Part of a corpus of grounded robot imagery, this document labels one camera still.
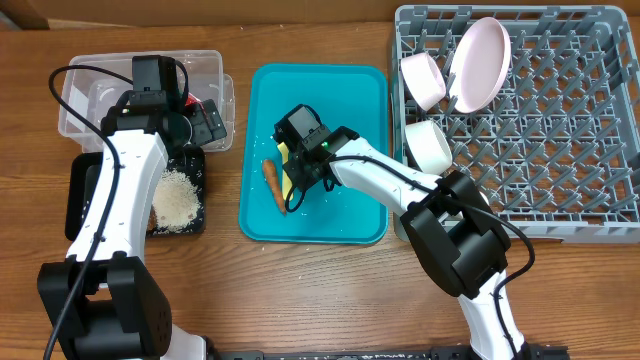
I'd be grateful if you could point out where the yellow plastic spoon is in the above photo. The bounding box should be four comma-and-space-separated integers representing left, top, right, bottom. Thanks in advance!
277, 142, 292, 199

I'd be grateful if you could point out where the brown sausage stick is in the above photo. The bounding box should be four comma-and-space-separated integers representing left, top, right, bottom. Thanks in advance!
262, 159, 287, 215

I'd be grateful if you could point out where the pile of rice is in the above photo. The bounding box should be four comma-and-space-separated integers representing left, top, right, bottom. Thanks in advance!
152, 170, 201, 233

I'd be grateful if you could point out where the small white bowl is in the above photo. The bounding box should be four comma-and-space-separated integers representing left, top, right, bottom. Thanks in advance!
405, 121, 453, 175

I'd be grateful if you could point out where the white bowl with rice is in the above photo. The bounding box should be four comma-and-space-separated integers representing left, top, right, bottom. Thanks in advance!
400, 53, 446, 111

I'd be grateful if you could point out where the large white plate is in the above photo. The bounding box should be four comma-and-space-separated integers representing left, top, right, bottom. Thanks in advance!
449, 17, 511, 113

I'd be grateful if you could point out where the red wrapper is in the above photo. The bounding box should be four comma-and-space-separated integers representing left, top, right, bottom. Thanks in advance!
185, 97, 202, 113

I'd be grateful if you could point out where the brown food chunk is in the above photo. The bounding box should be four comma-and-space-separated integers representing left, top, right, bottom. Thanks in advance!
146, 208, 157, 232

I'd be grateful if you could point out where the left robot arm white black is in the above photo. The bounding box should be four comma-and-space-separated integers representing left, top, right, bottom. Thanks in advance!
37, 55, 219, 359

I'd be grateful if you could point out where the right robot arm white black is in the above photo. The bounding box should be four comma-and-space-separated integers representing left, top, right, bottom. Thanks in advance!
274, 125, 526, 359

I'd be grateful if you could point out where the grey dishwasher rack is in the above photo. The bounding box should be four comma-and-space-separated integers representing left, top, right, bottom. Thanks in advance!
390, 5, 639, 243

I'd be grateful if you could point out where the teal plastic tray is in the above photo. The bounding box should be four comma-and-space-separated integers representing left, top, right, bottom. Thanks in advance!
238, 63, 389, 245

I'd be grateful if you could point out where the black plastic tray bin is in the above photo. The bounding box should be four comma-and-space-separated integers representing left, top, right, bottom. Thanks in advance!
65, 147, 206, 240

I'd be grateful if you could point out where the clear plastic bin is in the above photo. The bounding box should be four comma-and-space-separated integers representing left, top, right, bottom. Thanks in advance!
58, 50, 235, 153

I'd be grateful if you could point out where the black rail at bottom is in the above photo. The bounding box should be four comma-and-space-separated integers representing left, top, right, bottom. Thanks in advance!
206, 344, 570, 360

